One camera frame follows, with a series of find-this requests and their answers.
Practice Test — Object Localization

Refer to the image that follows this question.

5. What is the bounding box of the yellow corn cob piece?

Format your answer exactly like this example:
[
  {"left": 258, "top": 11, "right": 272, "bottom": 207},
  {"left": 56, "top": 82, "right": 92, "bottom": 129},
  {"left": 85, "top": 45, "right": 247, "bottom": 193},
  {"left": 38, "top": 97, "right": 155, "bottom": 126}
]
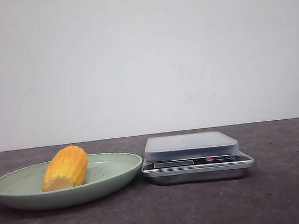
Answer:
[{"left": 41, "top": 145, "right": 88, "bottom": 192}]

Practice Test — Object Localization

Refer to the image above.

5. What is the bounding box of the silver digital kitchen scale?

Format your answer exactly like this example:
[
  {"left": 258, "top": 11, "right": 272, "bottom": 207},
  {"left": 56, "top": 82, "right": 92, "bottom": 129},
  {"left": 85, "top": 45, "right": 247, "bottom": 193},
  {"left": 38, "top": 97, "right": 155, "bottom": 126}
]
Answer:
[{"left": 142, "top": 131, "right": 255, "bottom": 185}]

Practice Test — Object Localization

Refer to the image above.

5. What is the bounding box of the pale green plate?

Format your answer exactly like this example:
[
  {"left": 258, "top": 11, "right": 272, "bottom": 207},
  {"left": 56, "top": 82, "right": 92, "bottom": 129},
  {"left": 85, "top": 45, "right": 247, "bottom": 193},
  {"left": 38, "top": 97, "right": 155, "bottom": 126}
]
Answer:
[{"left": 0, "top": 152, "right": 143, "bottom": 211}]

